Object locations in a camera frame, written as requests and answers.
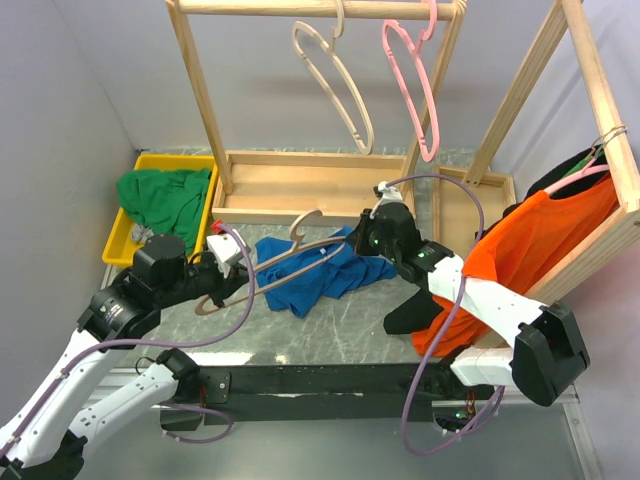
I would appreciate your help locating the yellow plastic tray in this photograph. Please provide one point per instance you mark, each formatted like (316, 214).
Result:
(119, 248)

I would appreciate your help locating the orange hanging garment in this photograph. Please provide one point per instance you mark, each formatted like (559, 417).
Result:
(534, 237)

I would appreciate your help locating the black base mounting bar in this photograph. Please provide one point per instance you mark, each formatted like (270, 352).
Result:
(316, 392)

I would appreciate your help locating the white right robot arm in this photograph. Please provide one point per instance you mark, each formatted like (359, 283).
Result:
(545, 351)

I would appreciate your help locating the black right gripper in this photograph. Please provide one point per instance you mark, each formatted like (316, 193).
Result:
(368, 220)

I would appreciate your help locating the green hanger on right rack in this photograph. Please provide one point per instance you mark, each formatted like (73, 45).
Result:
(583, 162)

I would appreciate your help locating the blue tank top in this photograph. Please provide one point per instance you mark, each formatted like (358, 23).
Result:
(340, 272)

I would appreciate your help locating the wooden clothes rack centre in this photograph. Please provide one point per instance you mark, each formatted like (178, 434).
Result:
(272, 187)

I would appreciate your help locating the grey cloth in tray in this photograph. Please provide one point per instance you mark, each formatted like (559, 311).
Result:
(140, 234)

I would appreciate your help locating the wooden clothes rack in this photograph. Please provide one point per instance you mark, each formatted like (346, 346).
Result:
(272, 187)
(621, 229)

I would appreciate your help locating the pink hanger on right rack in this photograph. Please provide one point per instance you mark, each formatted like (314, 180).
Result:
(574, 177)

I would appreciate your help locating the wooden clothes rack right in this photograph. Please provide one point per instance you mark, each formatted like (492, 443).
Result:
(621, 229)

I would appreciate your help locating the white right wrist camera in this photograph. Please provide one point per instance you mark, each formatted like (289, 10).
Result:
(386, 194)

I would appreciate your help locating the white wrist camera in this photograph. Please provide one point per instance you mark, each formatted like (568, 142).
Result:
(386, 194)
(226, 250)

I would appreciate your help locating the green garment in tray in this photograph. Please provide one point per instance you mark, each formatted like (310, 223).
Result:
(168, 201)

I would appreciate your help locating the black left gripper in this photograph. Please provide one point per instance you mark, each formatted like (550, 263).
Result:
(236, 277)

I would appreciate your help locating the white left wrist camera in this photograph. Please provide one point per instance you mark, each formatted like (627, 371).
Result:
(226, 250)

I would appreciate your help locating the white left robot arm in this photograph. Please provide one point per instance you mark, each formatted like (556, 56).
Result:
(160, 251)

